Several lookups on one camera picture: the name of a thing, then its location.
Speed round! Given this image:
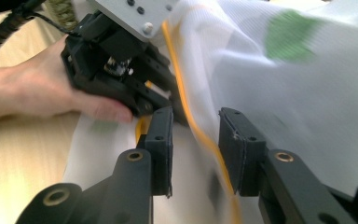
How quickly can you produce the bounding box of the black ribbed cable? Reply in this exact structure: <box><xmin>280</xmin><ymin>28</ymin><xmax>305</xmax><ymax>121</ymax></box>
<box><xmin>0</xmin><ymin>0</ymin><xmax>46</xmax><ymax>70</ymax></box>

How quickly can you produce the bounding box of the white leaf-print mesh laundry bag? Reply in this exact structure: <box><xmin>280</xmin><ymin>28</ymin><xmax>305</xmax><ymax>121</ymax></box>
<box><xmin>62</xmin><ymin>0</ymin><xmax>358</xmax><ymax>224</ymax></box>

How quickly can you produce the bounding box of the green woven basket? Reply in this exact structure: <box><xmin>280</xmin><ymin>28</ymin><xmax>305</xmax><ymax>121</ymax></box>
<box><xmin>47</xmin><ymin>0</ymin><xmax>79</xmax><ymax>31</ymax></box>

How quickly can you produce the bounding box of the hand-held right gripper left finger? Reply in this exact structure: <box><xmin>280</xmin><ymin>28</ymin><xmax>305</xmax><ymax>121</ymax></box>
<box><xmin>135</xmin><ymin>106</ymin><xmax>175</xmax><ymax>198</ymax></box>

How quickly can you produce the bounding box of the thin black cable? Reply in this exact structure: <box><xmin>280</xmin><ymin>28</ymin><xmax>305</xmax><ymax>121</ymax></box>
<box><xmin>27</xmin><ymin>10</ymin><xmax>80</xmax><ymax>37</ymax></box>

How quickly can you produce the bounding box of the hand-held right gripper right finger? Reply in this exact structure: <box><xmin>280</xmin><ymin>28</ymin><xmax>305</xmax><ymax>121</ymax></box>
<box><xmin>218</xmin><ymin>106</ymin><xmax>268</xmax><ymax>198</ymax></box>

